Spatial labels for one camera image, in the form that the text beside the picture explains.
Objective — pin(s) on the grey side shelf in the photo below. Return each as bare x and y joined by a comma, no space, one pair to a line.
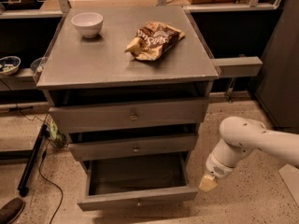
20,81
238,67

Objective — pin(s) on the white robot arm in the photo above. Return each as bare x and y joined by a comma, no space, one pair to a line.
239,137

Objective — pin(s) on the grey drawer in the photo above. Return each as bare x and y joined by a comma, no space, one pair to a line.
139,109
133,142
136,181

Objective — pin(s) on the dark shoe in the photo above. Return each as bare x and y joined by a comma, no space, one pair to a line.
10,211

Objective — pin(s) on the black pole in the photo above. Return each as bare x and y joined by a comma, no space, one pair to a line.
23,190

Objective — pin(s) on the clear glass cup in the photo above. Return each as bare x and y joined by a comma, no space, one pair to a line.
38,64

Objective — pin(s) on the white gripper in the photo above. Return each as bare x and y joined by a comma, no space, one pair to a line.
217,168

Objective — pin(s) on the brown chip bag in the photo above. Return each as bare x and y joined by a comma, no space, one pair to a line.
152,40

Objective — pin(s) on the grey side shelf left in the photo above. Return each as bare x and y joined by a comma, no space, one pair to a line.
20,81

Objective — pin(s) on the small patterned bowl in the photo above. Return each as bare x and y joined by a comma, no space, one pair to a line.
9,65

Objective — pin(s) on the grey middle drawer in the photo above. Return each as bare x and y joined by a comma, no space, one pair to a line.
133,142

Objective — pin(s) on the grey side shelf right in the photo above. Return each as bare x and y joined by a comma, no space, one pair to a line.
238,67

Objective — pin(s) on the grey top drawer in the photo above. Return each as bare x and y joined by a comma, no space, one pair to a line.
139,109

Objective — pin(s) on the grey bottom drawer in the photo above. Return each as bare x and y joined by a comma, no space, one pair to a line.
136,181

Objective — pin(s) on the grey drawer cabinet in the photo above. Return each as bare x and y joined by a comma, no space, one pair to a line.
88,67

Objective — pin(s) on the green packet in basket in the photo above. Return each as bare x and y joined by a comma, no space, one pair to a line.
53,131

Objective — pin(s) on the white ceramic bowl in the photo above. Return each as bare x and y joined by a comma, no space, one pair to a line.
88,24

